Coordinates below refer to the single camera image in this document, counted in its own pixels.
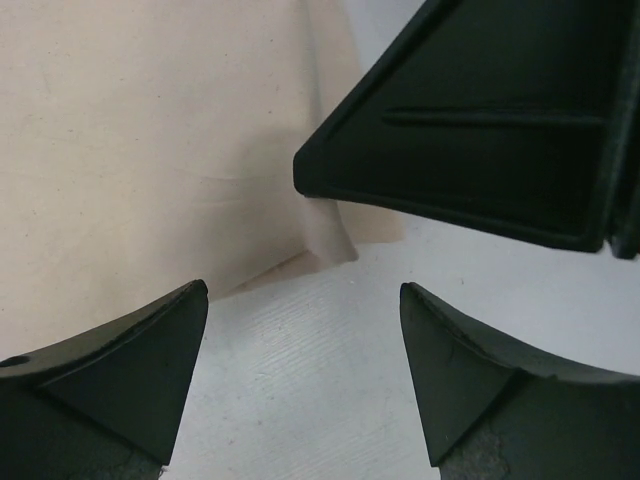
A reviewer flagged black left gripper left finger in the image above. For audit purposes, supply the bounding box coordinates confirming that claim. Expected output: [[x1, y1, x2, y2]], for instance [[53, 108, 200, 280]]
[[1, 280, 209, 479]]

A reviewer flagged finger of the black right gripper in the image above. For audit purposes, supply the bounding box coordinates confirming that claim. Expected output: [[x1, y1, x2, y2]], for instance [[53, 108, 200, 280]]
[[293, 0, 639, 259]]

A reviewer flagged beige cloth wrap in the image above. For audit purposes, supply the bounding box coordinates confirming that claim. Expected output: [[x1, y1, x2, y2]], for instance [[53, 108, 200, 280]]
[[1, 1, 403, 357]]

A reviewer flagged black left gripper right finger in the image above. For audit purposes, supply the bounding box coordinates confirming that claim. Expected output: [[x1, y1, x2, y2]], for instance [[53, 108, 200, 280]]
[[400, 283, 639, 479]]

